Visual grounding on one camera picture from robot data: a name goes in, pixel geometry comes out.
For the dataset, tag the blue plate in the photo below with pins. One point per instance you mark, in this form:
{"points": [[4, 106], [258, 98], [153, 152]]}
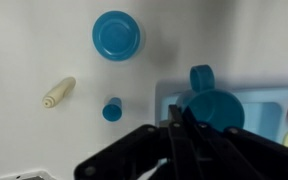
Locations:
{"points": [[116, 36]]}

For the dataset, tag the small blue cup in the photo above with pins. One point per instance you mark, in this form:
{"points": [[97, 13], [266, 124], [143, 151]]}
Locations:
{"points": [[112, 111]]}

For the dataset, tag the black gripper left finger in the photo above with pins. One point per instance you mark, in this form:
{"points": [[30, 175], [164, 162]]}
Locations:
{"points": [[134, 150]]}

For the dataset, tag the light blue toy sink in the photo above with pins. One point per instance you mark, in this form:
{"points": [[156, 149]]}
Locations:
{"points": [[264, 113]]}

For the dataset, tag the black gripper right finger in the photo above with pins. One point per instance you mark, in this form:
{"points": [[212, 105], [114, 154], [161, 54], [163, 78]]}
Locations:
{"points": [[250, 153]]}

